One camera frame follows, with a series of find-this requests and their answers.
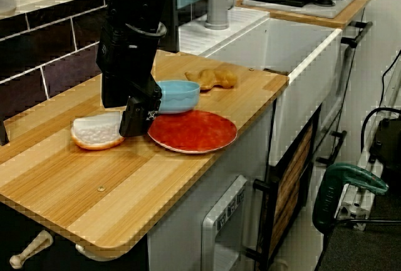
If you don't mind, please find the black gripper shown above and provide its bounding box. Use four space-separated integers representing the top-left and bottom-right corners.
95 23 164 138

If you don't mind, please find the light blue bowl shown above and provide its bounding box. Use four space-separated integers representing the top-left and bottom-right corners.
155 79 201 115

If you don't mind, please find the red round plate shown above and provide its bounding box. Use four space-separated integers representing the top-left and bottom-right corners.
147 110 238 155

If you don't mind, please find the golden toy chicken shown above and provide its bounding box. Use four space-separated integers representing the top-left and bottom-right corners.
184 68 238 91

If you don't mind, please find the dark tiled backsplash with ledge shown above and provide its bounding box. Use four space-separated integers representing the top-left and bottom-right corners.
0 0 276 118

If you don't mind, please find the grey toy faucet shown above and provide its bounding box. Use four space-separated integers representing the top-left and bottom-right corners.
204 0 236 31

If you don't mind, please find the grey appliance door panel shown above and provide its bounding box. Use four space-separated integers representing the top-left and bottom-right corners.
200 175 248 271

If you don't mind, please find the black framed wooden door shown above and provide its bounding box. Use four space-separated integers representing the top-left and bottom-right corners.
252 103 323 271

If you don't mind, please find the white bone shaped hook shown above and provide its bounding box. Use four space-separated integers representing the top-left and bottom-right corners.
9 230 53 269

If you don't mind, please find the white toy kitchen cabinet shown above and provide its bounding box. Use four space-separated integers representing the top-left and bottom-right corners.
147 6 377 271

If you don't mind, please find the grey stove top plate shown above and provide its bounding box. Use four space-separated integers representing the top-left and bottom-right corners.
241 0 366 19

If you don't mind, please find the aluminium extrusion bar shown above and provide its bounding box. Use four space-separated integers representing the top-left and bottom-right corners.
333 64 401 232

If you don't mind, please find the black box device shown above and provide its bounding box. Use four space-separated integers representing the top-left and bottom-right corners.
368 116 401 175

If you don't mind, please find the white curved bracket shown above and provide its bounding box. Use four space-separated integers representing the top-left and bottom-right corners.
74 243 126 262

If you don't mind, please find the black bar handle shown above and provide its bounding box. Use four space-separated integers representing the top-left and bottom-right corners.
340 20 373 49
315 130 348 165

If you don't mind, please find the thick black cable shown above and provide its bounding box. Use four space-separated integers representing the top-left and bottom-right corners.
360 106 401 156

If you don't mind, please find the thin black floor cable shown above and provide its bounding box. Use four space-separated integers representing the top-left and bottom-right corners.
322 217 401 271

